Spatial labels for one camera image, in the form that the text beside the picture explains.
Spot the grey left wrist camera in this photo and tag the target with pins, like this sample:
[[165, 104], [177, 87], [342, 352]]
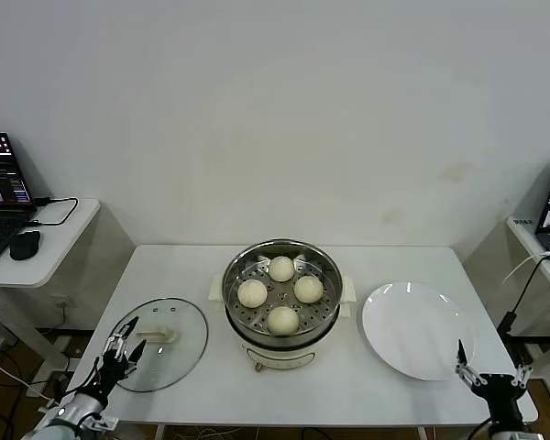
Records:
[[103, 421]]

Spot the white wall socket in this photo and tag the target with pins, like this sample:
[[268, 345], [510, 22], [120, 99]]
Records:
[[63, 304]]

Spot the black computer mouse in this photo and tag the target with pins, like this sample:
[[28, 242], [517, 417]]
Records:
[[24, 246]]

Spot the perforated steel steamer basket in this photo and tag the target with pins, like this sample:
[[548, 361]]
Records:
[[323, 318]]

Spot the round white plate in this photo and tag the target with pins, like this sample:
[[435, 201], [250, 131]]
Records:
[[385, 311]]

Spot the white floor power strip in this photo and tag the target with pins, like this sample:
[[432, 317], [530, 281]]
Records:
[[43, 388]]

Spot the white side table with sticker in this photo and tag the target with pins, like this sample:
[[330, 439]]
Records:
[[520, 234]]

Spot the cream electric cooker pot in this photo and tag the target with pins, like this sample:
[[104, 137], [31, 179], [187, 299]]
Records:
[[279, 359]]

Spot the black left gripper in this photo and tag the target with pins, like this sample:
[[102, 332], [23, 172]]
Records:
[[110, 373]]

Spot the small printed table sticker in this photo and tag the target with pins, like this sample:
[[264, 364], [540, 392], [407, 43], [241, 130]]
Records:
[[522, 222]]

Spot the black table foot bar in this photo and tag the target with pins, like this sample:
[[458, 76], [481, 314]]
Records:
[[64, 333], [531, 340]]

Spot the round glass pot lid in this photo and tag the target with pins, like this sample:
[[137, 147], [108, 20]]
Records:
[[165, 334]]

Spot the black laptop with dark screen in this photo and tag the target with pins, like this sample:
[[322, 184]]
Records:
[[0, 192]]

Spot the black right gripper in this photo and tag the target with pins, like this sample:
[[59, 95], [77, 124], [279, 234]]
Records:
[[502, 394]]

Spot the white rounded side table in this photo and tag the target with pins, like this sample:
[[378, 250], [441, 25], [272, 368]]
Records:
[[50, 256]]

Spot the white steamed baozi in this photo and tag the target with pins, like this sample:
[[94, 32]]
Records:
[[281, 268], [308, 289], [282, 320], [252, 293]]

